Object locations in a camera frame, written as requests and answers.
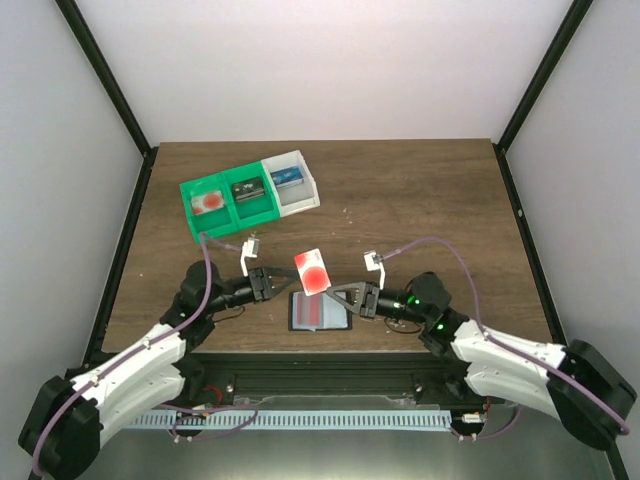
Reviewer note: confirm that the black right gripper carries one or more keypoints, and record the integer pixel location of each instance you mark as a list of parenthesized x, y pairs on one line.
[(371, 299)]

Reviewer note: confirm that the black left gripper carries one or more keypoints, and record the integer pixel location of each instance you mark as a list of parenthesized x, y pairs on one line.
[(259, 284)]

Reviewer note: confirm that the black leather card holder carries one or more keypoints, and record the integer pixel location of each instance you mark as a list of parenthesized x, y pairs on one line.
[(317, 313)]

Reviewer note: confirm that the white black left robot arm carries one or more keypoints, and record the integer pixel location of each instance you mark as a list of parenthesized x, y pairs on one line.
[(72, 419)]

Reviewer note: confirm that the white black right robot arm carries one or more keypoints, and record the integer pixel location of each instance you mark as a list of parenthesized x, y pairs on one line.
[(572, 383)]

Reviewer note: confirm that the black card stack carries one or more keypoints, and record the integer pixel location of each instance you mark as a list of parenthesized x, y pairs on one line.
[(248, 189)]

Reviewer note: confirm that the blue card stack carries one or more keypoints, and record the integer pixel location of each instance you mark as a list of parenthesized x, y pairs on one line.
[(287, 177)]

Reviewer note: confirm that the red white card stack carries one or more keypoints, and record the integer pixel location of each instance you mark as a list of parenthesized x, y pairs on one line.
[(207, 202)]

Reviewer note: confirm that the white storage bin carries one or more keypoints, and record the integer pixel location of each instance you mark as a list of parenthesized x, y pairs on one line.
[(296, 199)]

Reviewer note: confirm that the green double storage bin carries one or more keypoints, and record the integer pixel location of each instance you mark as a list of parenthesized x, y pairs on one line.
[(234, 217)]

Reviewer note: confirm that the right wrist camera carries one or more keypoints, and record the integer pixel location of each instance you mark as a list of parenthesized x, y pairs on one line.
[(375, 263)]

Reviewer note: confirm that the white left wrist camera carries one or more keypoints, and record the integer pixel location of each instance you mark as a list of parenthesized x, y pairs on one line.
[(249, 250)]

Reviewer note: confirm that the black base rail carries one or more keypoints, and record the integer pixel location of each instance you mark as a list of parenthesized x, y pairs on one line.
[(224, 378)]

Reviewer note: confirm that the light blue slotted cable duct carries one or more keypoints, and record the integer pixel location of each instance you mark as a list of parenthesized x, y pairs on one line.
[(366, 420)]

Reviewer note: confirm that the black frame post left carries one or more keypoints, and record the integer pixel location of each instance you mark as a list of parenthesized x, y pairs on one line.
[(80, 29)]

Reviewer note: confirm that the black frame post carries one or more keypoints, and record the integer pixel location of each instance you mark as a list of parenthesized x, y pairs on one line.
[(80, 29), (562, 38)]

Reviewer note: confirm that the black frame post right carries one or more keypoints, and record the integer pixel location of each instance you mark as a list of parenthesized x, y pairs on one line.
[(562, 38)]

